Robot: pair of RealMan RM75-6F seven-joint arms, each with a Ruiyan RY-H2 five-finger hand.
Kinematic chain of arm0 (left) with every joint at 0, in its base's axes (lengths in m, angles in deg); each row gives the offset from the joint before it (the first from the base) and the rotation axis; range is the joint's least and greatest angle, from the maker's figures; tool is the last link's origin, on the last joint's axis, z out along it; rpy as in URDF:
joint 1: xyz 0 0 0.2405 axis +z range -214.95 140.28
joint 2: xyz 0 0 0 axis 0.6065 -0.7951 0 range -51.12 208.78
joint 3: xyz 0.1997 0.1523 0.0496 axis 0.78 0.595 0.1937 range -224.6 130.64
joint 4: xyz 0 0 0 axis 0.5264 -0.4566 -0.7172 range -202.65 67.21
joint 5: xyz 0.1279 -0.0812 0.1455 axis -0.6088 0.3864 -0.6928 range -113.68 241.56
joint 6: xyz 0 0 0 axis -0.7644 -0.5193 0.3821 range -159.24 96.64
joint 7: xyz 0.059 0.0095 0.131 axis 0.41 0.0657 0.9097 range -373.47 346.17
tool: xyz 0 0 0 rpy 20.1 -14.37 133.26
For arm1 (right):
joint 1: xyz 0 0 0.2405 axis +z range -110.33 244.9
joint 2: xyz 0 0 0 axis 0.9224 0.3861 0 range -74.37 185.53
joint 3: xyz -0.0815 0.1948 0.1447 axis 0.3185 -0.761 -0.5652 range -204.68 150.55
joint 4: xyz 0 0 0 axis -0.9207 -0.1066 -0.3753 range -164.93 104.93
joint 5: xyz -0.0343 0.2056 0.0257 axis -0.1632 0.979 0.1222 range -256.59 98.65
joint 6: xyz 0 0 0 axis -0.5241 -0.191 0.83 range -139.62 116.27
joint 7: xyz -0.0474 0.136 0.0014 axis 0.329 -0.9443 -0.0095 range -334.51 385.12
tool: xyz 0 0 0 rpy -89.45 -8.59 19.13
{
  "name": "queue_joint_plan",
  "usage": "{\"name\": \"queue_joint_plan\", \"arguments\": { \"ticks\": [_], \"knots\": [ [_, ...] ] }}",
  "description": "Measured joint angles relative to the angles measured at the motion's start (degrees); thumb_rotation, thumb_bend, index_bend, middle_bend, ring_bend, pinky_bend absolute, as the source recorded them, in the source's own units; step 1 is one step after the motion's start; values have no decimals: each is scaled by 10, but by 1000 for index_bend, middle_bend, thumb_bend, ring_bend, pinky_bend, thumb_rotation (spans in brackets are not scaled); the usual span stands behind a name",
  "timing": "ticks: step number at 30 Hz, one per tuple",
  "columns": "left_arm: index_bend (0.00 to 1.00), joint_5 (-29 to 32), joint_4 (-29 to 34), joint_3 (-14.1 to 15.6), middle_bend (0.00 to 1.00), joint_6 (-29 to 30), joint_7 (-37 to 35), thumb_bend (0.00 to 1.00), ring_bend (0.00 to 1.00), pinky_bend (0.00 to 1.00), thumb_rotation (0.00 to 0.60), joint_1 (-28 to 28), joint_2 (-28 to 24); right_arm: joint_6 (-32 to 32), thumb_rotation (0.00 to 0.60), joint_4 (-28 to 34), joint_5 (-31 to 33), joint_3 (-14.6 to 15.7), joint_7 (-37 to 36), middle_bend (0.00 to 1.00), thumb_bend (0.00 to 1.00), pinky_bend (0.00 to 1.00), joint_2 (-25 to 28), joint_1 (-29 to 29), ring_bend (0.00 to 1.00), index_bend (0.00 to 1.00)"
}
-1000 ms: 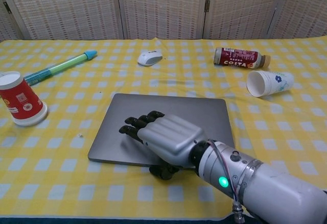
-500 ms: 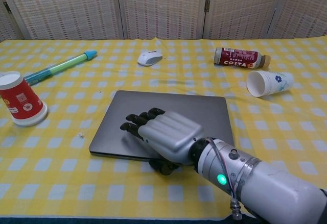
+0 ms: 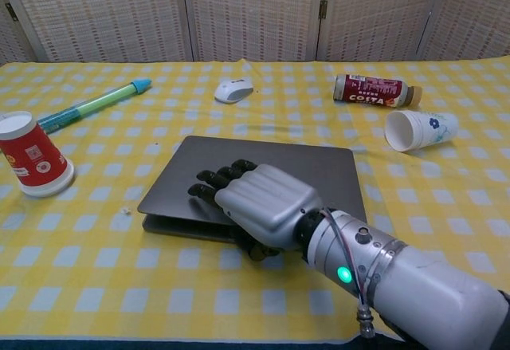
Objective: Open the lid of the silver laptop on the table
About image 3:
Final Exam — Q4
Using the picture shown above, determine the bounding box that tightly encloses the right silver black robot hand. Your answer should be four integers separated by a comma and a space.
186, 159, 324, 262

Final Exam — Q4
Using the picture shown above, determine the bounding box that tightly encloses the silver laptop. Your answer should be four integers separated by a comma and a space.
137, 135, 368, 246

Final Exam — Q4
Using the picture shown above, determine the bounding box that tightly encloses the yellow checkered tablecloth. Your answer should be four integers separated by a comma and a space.
0, 59, 510, 344

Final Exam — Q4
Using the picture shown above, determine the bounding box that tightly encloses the bamboo folding screen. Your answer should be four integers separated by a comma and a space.
0, 0, 510, 65

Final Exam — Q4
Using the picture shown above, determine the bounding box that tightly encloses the white computer mouse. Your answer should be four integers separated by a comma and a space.
214, 77, 255, 105

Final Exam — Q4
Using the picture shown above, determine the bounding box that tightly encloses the brown coffee bottle red label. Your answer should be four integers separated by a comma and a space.
332, 73, 423, 108

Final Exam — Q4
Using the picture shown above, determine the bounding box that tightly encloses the white paper cup floral print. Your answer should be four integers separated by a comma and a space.
383, 110, 460, 153

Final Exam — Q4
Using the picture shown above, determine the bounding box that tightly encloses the green blue water squirter toy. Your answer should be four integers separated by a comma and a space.
36, 78, 153, 136

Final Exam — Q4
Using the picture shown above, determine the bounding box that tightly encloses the red paper cup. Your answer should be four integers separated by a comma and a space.
0, 110, 76, 199

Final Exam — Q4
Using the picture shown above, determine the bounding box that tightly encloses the grey right wrist cable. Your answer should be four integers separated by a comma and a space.
321, 207, 378, 340

